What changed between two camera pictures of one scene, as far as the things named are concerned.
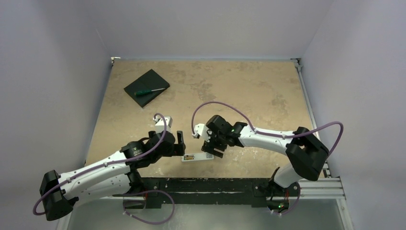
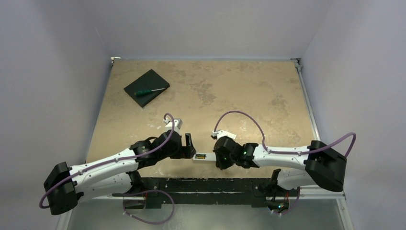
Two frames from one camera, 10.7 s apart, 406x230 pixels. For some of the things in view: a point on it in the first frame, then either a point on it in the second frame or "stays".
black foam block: (145, 89) stays
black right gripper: (212, 139) → (219, 152)
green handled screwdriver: (146, 92) stays
